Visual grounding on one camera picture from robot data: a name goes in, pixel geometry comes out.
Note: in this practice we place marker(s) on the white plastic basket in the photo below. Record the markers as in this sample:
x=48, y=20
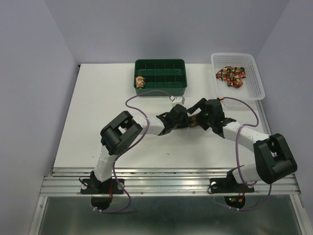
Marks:
x=252, y=88

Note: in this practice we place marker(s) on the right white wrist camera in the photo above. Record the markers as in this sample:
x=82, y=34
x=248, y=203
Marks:
x=221, y=100

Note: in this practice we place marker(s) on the rolled patterned tie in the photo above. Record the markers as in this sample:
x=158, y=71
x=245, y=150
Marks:
x=140, y=82

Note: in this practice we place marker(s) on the aluminium frame rail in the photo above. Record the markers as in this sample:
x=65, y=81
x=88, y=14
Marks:
x=167, y=201

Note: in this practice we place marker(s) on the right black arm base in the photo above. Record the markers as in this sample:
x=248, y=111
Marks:
x=227, y=187

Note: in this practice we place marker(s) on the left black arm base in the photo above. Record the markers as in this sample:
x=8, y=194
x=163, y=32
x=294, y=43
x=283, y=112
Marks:
x=88, y=187

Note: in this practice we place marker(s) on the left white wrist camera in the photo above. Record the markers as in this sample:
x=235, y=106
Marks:
x=178, y=99

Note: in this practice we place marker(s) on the green divided organizer tray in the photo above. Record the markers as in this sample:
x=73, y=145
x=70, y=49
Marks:
x=162, y=76

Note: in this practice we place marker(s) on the colourful squares patterned tie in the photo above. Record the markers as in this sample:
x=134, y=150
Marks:
x=192, y=122

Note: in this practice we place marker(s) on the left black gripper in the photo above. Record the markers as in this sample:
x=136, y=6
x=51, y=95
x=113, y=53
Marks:
x=185, y=123

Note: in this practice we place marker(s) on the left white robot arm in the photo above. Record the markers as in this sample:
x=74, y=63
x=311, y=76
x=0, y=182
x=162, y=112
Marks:
x=118, y=136

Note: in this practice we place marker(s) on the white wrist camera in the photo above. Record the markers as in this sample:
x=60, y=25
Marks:
x=178, y=99
x=221, y=100

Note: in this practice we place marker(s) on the dark floral tie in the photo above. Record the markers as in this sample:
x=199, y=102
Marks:
x=232, y=76

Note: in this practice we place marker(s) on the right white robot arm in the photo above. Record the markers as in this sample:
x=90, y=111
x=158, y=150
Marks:
x=273, y=157

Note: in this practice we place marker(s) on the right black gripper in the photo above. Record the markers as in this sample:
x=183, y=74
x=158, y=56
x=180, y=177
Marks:
x=200, y=104

